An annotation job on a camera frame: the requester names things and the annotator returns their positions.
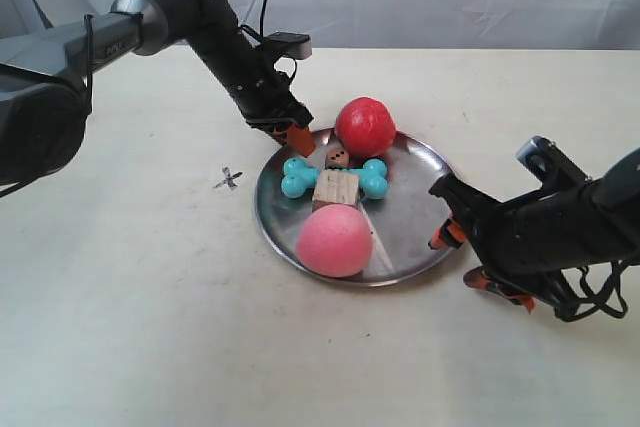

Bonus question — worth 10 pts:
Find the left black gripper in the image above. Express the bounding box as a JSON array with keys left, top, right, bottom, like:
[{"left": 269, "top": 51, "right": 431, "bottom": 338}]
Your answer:
[{"left": 227, "top": 46, "right": 316, "bottom": 157}]

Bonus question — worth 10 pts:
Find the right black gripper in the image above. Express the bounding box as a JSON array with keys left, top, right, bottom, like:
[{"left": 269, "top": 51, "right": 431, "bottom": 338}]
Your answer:
[{"left": 428, "top": 174, "right": 575, "bottom": 313}]

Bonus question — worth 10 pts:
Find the round metal plate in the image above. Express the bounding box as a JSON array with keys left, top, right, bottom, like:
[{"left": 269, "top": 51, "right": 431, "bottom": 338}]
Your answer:
[{"left": 254, "top": 131, "right": 452, "bottom": 287}]

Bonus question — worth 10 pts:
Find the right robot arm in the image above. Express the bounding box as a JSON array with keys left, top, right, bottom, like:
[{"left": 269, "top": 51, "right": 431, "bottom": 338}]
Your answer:
[{"left": 255, "top": 129, "right": 639, "bottom": 322}]

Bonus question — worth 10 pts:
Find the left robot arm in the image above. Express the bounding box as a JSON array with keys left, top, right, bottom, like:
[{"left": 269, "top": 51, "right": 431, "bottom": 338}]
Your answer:
[{"left": 1, "top": 0, "right": 315, "bottom": 195}]

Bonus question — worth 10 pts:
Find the small brown die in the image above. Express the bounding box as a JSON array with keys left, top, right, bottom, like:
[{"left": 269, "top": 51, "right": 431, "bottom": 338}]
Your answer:
[{"left": 325, "top": 147, "right": 350, "bottom": 169}]

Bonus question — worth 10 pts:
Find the wooden block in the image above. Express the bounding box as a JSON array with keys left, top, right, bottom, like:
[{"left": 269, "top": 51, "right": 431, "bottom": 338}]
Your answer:
[{"left": 312, "top": 169, "right": 359, "bottom": 212}]

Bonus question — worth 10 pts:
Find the red apple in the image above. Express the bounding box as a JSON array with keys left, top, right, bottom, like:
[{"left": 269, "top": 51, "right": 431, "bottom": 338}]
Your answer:
[{"left": 334, "top": 97, "right": 396, "bottom": 159}]

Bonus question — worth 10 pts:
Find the teal toy bone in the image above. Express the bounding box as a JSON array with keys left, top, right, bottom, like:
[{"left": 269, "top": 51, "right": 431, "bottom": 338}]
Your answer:
[{"left": 280, "top": 158, "right": 389, "bottom": 200}]

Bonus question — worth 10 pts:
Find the pink foam ball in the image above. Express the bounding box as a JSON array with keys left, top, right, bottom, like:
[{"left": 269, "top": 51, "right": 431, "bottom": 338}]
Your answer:
[{"left": 295, "top": 204, "right": 373, "bottom": 278}]

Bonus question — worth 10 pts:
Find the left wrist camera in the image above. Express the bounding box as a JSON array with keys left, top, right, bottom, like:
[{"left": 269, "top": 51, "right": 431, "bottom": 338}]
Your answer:
[{"left": 265, "top": 32, "right": 312, "bottom": 60}]

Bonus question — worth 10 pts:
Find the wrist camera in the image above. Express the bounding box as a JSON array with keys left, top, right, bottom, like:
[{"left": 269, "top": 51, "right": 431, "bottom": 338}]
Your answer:
[
  {"left": 516, "top": 136, "right": 592, "bottom": 194},
  {"left": 265, "top": 32, "right": 312, "bottom": 60}
]

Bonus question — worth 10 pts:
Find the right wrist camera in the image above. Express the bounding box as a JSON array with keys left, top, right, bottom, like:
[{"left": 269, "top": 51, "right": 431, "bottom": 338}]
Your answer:
[{"left": 516, "top": 136, "right": 592, "bottom": 194}]

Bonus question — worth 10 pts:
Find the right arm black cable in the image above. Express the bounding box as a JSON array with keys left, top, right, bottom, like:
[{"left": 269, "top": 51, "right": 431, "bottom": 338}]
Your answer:
[{"left": 554, "top": 256, "right": 630, "bottom": 323}]

